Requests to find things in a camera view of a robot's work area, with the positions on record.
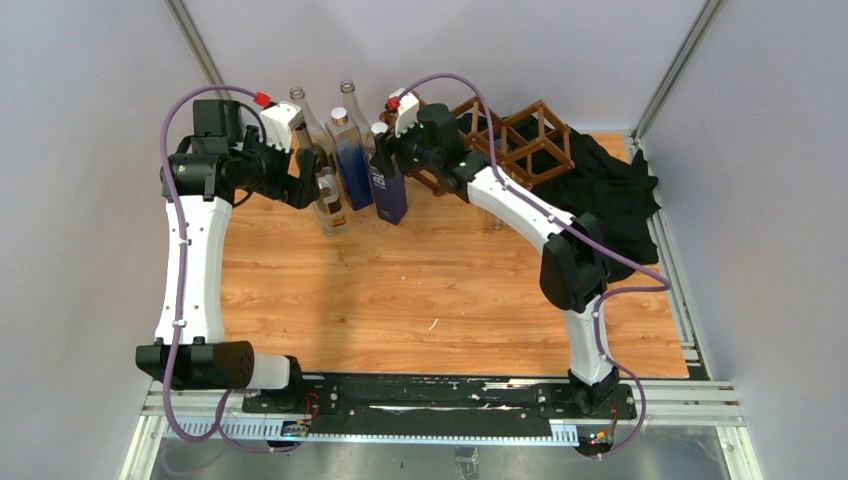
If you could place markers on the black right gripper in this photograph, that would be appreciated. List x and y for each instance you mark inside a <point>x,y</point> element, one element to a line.
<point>387,146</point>

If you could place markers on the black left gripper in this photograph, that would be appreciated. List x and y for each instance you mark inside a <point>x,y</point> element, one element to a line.
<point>279,188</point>

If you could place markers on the clear square glass bottle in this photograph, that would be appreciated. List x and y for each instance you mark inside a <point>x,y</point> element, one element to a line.
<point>329,207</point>

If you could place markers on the clear bottle with blue label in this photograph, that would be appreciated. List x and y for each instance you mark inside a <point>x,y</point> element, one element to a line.
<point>389,195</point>

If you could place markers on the blue labelled clear bottle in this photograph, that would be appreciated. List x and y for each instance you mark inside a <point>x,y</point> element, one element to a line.
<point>350,158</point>

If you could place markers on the clear bottle with black label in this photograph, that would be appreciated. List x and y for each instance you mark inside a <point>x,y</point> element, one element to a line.
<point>351,104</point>

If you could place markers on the tall clear glass bottle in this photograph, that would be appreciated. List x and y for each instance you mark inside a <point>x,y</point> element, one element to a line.
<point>316,131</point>

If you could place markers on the small clear glass bottle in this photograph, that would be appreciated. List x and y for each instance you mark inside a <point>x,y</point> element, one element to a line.
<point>496,223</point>

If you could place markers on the dark green wine bottle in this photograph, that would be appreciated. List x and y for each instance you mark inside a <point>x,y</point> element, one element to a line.
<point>315,144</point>

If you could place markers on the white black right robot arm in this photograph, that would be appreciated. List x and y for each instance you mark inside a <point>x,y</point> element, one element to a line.
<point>573,273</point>

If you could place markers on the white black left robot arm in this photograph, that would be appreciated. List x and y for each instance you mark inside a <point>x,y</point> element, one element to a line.
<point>200,180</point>

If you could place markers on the brown wooden wine rack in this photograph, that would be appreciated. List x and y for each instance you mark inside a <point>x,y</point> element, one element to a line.
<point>531,146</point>

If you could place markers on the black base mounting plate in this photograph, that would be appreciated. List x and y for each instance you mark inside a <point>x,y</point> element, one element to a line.
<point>440,406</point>

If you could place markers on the black cloth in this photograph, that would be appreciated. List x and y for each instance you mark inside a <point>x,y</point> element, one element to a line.
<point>619,194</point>

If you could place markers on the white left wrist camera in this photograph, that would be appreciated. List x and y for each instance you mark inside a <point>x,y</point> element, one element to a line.
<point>281,122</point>

